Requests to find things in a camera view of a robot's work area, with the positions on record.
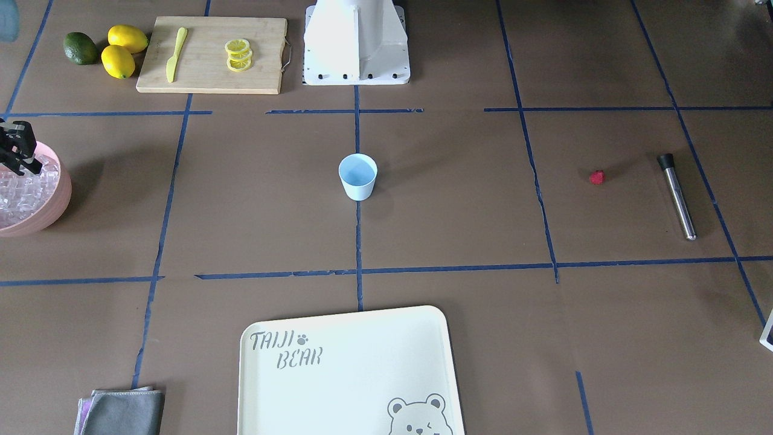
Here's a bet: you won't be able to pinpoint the red strawberry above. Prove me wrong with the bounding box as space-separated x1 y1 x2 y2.
589 170 606 185

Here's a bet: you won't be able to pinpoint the pink bowl of ice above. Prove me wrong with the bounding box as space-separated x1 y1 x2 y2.
1 141 72 237

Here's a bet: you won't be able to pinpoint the light blue plastic cup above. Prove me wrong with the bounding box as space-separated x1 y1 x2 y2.
338 152 378 201

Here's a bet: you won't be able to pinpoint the green avocado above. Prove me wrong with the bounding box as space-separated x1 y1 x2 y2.
63 32 100 66

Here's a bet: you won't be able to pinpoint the bamboo cutting board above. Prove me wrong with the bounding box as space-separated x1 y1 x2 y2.
136 16 287 95

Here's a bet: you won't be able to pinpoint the yellow lemon slices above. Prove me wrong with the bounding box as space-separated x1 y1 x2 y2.
224 39 253 73

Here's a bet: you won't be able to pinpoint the grey folded cloth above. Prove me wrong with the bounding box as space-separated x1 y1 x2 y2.
74 386 165 434

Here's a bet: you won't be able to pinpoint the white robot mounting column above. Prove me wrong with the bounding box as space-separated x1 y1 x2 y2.
302 1 411 86

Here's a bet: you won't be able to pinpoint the cream bear serving tray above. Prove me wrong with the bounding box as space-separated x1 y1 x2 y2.
236 305 466 434

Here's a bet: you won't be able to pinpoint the steel muddler black tip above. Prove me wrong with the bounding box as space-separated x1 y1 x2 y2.
656 153 698 240

